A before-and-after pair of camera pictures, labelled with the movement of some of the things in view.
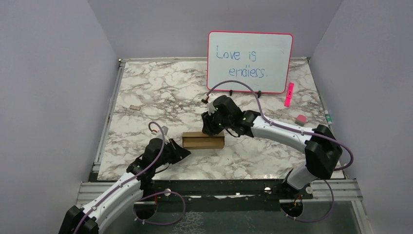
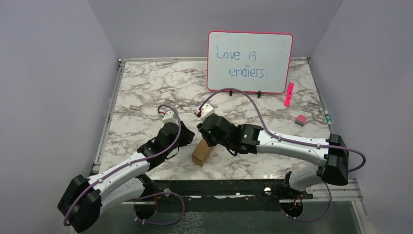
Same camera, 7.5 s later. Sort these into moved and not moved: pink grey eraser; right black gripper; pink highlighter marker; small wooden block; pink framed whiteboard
Moved: right black gripper
Not moved: pink framed whiteboard; pink highlighter marker; pink grey eraser; small wooden block
